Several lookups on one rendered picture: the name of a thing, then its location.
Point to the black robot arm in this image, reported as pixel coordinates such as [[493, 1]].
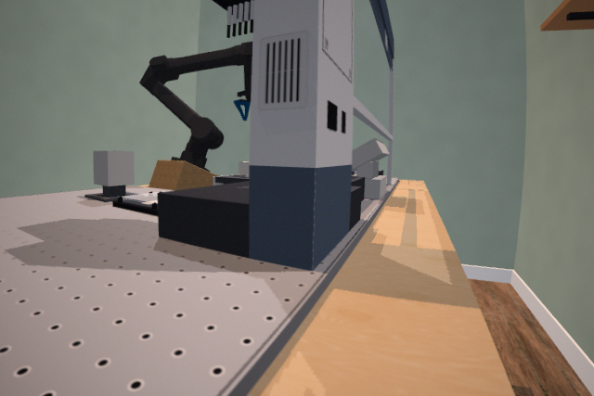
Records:
[[203, 130]]

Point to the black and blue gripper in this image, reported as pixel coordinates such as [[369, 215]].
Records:
[[243, 102]]

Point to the white ready button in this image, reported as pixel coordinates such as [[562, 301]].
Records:
[[114, 170]]

